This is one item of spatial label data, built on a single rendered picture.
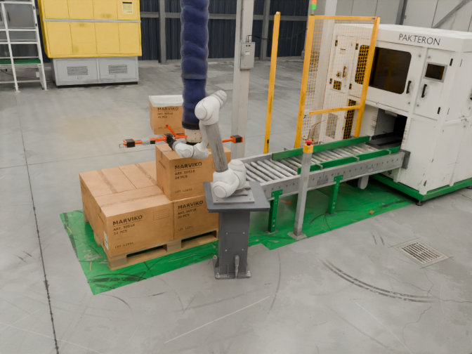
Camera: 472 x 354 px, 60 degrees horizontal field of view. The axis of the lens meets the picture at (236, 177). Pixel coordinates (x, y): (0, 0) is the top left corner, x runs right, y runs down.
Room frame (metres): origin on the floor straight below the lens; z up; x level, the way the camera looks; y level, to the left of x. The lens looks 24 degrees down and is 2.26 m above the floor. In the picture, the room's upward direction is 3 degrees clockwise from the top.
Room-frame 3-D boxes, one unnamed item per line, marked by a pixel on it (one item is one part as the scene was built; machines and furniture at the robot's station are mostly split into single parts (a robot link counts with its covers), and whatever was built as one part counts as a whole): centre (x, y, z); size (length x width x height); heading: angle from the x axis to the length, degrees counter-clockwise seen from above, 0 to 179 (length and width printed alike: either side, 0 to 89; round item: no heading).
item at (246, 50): (4.94, -0.05, 1.62); 0.20 x 0.05 x 0.30; 123
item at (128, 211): (3.65, 0.82, 0.34); 1.20 x 1.00 x 0.40; 123
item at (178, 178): (3.56, 0.41, 0.74); 0.60 x 0.40 x 0.40; 119
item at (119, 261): (3.65, 0.82, 0.07); 1.20 x 1.00 x 0.14; 123
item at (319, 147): (4.81, -1.05, 0.60); 1.60 x 0.10 x 0.09; 123
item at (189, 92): (3.57, 0.41, 1.67); 0.22 x 0.22 x 1.04
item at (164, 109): (5.12, 0.83, 0.82); 0.60 x 0.40 x 0.40; 109
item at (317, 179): (4.12, -1.08, 0.50); 2.31 x 0.05 x 0.19; 123
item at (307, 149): (3.66, -0.67, 0.50); 0.07 x 0.07 x 1.00; 33
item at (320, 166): (4.36, -1.34, 0.60); 1.60 x 0.10 x 0.09; 123
